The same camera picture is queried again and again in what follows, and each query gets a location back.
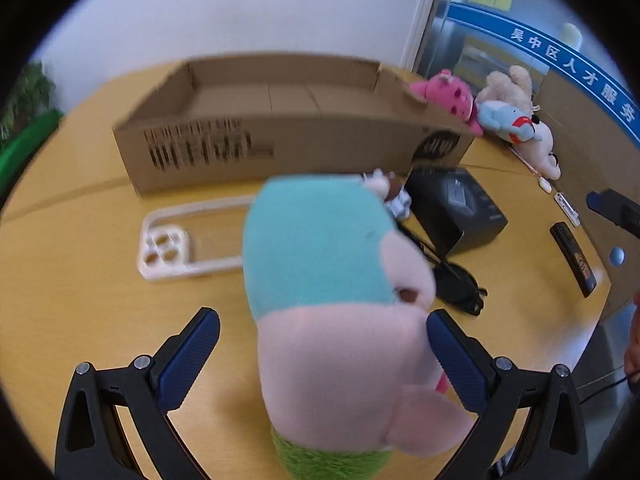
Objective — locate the black charger box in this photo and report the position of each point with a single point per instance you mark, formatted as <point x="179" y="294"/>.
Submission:
<point x="456" y="213"/>

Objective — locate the pig plush teal pink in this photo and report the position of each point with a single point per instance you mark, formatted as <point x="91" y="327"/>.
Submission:
<point x="340" y="299"/>

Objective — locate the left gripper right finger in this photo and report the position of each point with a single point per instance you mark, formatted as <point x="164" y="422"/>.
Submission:
<point x="552" y="443"/>

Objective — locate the green rail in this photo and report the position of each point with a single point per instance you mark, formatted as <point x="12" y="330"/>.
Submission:
<point x="16" y="156"/>

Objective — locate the black sunglasses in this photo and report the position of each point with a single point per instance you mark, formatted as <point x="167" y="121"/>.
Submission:
<point x="455" y="285"/>

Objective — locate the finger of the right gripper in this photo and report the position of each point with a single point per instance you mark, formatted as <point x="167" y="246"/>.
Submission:
<point x="614" y="207"/>

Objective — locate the light blue plush toy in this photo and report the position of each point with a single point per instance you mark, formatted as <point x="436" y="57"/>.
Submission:
<point x="508" y="122"/>

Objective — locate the pink plush toy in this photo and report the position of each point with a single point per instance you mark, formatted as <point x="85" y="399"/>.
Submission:
<point x="453" y="95"/>

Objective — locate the cardboard box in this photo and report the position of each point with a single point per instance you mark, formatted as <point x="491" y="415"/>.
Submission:
<point x="248" y="117"/>

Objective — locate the grey phone stand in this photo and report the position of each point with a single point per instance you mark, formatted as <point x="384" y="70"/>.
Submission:
<point x="395" y="198"/>

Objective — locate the small white stick item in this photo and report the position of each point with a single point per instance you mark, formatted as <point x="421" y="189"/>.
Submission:
<point x="567" y="208"/>

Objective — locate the right hand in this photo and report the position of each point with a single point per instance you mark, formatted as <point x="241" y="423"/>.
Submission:
<point x="632" y="352"/>

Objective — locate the black rectangular device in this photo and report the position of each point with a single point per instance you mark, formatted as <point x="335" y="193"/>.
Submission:
<point x="574" y="257"/>

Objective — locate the small white earbud item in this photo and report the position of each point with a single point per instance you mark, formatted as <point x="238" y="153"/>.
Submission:
<point x="545" y="185"/>

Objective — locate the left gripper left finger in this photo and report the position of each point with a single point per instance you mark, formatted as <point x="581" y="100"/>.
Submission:
<point x="92" y="443"/>

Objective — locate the clear phone case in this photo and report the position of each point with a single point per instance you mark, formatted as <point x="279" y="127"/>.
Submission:
<point x="165" y="249"/>

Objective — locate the beige teddy plush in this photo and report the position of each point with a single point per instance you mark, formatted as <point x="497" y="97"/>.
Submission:
<point x="515" y="88"/>

